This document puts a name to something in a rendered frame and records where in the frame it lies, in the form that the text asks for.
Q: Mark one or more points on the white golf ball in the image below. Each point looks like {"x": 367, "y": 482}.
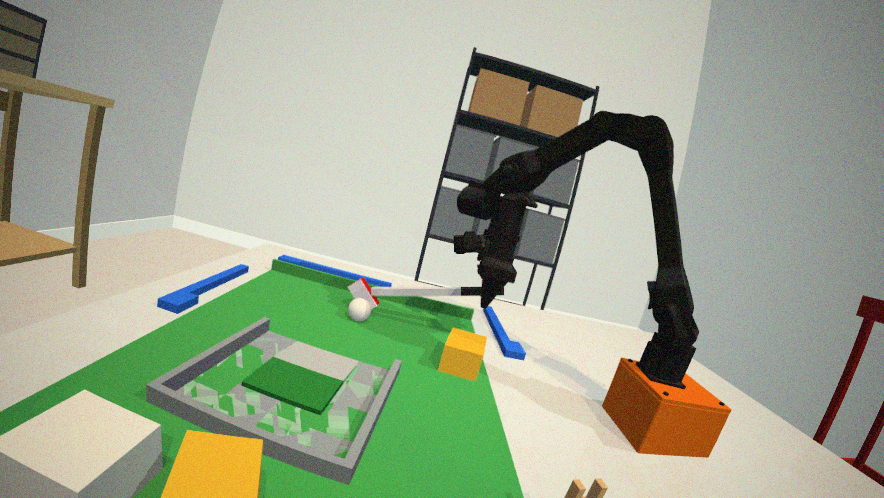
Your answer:
{"x": 359, "y": 309}

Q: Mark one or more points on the green flat mat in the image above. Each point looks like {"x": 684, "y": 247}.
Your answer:
{"x": 438, "y": 436}

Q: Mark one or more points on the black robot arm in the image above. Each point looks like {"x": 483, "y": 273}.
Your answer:
{"x": 668, "y": 355}

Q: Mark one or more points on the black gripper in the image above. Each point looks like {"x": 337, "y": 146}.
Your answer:
{"x": 495, "y": 268}

